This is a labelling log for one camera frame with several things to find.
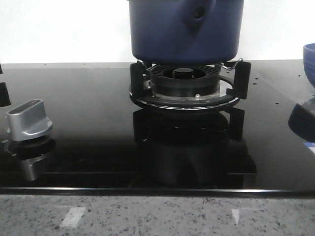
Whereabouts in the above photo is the black left burner grate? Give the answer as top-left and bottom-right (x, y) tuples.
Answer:
(0, 62), (11, 108)

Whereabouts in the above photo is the blue white sticker label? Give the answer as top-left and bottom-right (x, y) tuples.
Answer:
(304, 142), (315, 155)

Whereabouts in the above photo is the dark blue cooking pot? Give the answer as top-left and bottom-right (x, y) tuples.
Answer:
(128, 0), (244, 65)

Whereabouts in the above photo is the black gas burner head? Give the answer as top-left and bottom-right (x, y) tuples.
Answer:
(150, 65), (220, 97)

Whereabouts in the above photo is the silver stove control knob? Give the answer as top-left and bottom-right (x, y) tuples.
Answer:
(6, 99), (53, 141)

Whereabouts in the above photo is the black glass gas cooktop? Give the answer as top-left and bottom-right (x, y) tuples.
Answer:
(0, 60), (315, 198)

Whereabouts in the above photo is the light blue plastic bowl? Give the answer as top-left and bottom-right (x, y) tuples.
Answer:
(303, 43), (315, 87)

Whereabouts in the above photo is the black pot support grate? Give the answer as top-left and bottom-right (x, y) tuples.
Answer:
(129, 59), (251, 111)

